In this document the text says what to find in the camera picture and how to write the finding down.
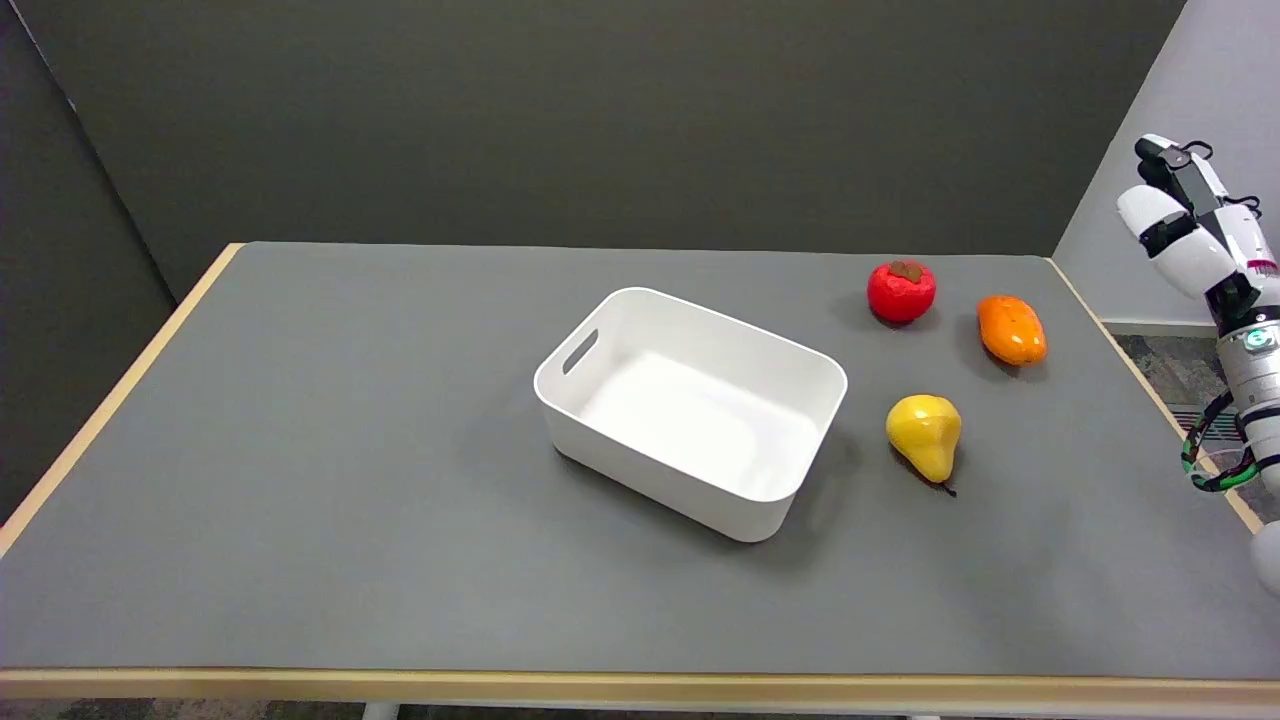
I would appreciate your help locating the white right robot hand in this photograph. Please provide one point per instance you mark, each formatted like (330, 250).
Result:
(1190, 240)

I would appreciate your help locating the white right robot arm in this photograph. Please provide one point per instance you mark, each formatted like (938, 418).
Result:
(1258, 385)

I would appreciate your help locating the red tomato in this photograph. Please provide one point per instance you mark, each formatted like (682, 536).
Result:
(900, 292)

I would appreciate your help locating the orange bell pepper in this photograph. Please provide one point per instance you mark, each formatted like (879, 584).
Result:
(1012, 330)

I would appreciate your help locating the yellow pear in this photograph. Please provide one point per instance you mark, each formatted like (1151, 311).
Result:
(925, 432)

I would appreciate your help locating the white plastic storage bin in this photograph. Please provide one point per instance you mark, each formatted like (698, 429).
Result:
(692, 412)

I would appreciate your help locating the grey table mat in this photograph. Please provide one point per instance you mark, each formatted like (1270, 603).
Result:
(500, 500)

